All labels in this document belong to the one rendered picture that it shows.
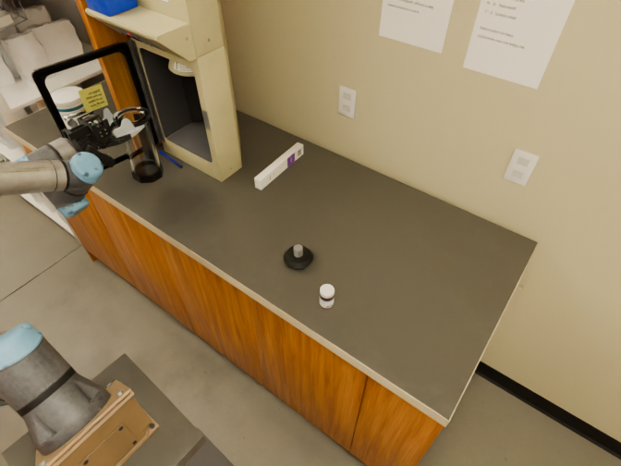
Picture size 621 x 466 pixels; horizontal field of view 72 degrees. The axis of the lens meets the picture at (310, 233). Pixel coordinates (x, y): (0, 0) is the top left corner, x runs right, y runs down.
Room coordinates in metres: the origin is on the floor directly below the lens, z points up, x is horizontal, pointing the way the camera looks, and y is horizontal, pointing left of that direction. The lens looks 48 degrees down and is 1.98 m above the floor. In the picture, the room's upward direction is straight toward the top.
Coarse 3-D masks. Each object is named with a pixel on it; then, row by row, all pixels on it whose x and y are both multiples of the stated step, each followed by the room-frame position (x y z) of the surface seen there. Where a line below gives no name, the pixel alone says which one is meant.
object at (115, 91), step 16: (96, 64) 1.29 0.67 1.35; (112, 64) 1.32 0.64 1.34; (48, 80) 1.19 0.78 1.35; (64, 80) 1.21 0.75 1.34; (80, 80) 1.25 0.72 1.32; (96, 80) 1.28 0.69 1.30; (112, 80) 1.31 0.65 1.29; (128, 80) 1.35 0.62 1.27; (64, 96) 1.20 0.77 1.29; (80, 96) 1.23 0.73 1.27; (96, 96) 1.27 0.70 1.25; (112, 96) 1.30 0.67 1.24; (128, 96) 1.34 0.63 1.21; (64, 112) 1.19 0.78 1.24; (80, 112) 1.22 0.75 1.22; (96, 112) 1.25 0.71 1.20; (112, 112) 1.29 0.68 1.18
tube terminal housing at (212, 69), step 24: (144, 0) 1.31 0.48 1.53; (192, 0) 1.22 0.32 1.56; (216, 0) 1.29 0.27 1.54; (192, 24) 1.21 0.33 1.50; (216, 24) 1.28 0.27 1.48; (144, 48) 1.36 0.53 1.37; (216, 48) 1.27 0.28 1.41; (144, 72) 1.38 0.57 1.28; (216, 72) 1.26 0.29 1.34; (216, 96) 1.24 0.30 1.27; (216, 120) 1.23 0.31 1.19; (168, 144) 1.37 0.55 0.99; (216, 144) 1.21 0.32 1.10; (216, 168) 1.21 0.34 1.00
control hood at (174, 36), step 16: (96, 16) 1.27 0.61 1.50; (112, 16) 1.25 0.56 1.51; (128, 16) 1.25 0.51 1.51; (144, 16) 1.25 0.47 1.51; (160, 16) 1.25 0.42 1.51; (144, 32) 1.15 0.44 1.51; (160, 32) 1.14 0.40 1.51; (176, 32) 1.16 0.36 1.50; (176, 48) 1.15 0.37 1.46; (192, 48) 1.20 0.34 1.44
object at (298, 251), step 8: (288, 248) 0.86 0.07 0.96; (296, 248) 0.83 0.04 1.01; (304, 248) 0.85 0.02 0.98; (288, 256) 0.82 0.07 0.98; (296, 256) 0.82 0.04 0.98; (304, 256) 0.82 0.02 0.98; (312, 256) 0.83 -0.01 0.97; (288, 264) 0.80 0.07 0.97; (296, 264) 0.79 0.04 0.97; (304, 264) 0.79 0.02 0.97
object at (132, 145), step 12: (132, 108) 1.18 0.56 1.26; (144, 108) 1.18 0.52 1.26; (120, 120) 1.15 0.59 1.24; (132, 120) 1.18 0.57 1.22; (144, 132) 1.11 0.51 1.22; (132, 144) 1.09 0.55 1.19; (144, 144) 1.10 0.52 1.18; (132, 156) 1.09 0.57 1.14; (144, 156) 1.10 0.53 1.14; (156, 156) 1.13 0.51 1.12; (132, 168) 1.10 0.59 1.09; (144, 168) 1.09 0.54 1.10; (156, 168) 1.11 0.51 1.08
